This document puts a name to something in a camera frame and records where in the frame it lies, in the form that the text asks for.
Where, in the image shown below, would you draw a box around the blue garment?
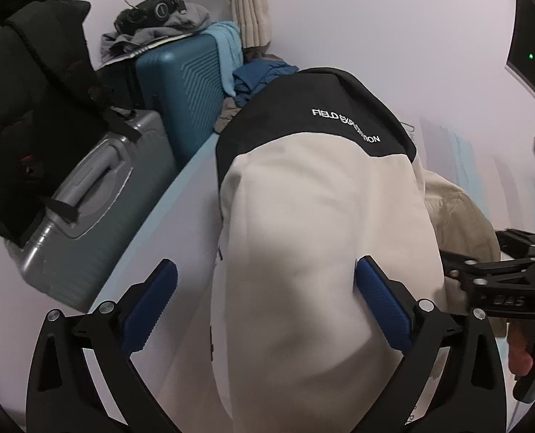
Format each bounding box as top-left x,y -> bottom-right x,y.
232,56 -> 301,106

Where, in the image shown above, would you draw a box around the grey garment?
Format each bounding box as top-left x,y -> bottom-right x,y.
100,2 -> 212,62

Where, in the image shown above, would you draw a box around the teal suitcase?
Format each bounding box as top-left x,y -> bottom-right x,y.
98,31 -> 232,169

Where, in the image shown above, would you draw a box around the person's right hand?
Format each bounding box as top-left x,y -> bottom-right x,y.
506,322 -> 535,378

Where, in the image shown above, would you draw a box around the black backpack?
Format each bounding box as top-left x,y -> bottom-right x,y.
0,0 -> 143,248

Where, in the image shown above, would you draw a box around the brown garment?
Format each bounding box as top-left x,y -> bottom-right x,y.
213,97 -> 247,137

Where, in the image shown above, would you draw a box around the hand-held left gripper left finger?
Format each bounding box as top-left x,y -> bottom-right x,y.
26,258 -> 180,433

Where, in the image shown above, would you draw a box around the light blue towel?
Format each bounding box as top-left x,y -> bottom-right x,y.
202,20 -> 245,98

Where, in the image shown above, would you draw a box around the cream and black hooded jacket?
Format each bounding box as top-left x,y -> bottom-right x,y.
157,67 -> 503,433

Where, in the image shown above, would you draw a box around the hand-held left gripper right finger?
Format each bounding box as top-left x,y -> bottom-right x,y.
355,256 -> 507,433

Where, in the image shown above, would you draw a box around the bed with striped sheet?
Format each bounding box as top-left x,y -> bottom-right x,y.
87,115 -> 535,433

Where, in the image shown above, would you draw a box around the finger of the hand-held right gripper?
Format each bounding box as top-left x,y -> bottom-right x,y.
440,250 -> 535,281
494,228 -> 535,259

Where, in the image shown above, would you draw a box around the black headphones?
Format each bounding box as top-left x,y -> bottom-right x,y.
114,0 -> 187,32

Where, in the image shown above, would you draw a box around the grey suitcase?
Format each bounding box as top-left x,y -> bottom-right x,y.
6,107 -> 180,315

